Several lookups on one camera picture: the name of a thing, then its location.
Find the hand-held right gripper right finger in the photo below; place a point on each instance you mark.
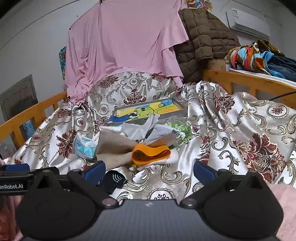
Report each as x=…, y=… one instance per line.
x=203, y=172

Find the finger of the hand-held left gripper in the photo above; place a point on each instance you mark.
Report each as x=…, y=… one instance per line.
x=17, y=167

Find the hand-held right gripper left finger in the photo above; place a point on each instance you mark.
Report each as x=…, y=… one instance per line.
x=93, y=172

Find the black sock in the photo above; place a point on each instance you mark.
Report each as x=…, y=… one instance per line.
x=113, y=179

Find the orange fabric band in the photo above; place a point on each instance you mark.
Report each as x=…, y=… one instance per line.
x=152, y=150

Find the grey cloth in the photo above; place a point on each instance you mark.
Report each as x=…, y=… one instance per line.
x=136, y=129

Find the grey tray with cartoon print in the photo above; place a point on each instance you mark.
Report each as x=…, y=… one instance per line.
x=138, y=111

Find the pink fleece cloth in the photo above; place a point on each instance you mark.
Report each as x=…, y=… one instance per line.
x=286, y=204
x=9, y=217

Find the beige cloth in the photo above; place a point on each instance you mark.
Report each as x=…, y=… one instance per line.
x=113, y=146

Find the light blue cloth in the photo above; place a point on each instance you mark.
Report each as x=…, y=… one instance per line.
x=29, y=129

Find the floral satin blanket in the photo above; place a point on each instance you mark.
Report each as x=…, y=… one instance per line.
x=231, y=127

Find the colourful patterned cloth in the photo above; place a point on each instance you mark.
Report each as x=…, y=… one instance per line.
x=247, y=55

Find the blue denim clothing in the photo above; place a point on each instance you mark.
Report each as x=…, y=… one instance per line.
x=282, y=67

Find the brown quilted jacket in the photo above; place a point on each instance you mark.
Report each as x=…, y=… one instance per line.
x=203, y=34

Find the pink hanging sheet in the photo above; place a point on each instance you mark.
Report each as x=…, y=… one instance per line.
x=127, y=34

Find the white air conditioner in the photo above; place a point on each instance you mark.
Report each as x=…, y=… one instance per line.
x=249, y=23

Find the grey wall panel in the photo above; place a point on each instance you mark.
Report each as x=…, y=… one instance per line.
x=18, y=97

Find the wooden bed frame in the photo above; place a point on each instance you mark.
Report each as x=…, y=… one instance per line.
x=231, y=76

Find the colourful wall poster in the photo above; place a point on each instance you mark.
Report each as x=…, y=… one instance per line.
x=62, y=62

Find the cartoon wall poster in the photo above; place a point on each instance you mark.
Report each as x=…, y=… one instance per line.
x=198, y=3

